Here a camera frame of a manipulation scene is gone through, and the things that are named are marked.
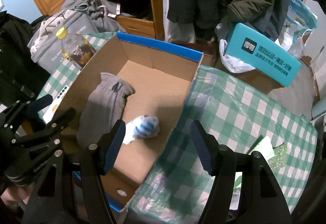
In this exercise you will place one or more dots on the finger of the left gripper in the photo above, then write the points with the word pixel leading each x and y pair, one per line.
pixel 59 123
pixel 40 104

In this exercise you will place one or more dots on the light green sock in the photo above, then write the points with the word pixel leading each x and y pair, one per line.
pixel 265 147

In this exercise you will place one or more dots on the person's left hand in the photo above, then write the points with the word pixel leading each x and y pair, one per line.
pixel 14 196

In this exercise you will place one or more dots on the white smartphone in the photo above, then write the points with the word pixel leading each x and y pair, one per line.
pixel 49 113

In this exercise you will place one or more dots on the open cardboard box blue rim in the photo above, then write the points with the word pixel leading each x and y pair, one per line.
pixel 161 75

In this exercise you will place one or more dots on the brown cardboard box under shoebox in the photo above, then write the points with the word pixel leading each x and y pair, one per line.
pixel 254 78

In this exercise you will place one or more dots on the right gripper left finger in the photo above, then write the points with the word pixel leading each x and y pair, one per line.
pixel 97 160

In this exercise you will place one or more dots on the white blue rolled sock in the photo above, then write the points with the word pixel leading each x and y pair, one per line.
pixel 141 127

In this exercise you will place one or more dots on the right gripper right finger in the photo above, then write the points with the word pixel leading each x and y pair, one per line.
pixel 219 161

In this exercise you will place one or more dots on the green white checkered tablecloth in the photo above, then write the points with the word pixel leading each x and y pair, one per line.
pixel 237 115

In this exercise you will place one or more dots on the teal shoe box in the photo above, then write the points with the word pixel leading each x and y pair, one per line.
pixel 255 49

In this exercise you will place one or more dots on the white plastic bag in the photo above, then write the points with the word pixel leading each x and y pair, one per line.
pixel 232 64

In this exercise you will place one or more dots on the oil bottle yellow cap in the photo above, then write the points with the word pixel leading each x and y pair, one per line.
pixel 75 48

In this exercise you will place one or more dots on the grey tote bag with text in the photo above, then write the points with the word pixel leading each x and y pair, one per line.
pixel 46 48

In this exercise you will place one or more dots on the grey hoodie pile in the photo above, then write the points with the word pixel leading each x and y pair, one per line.
pixel 102 13

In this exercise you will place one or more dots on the green glitter cloth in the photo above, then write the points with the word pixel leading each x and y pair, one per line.
pixel 279 160

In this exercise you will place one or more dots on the blue translucent plastic bag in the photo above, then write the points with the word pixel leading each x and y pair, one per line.
pixel 299 25

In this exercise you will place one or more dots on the grey fleece glove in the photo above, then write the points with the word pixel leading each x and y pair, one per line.
pixel 104 107

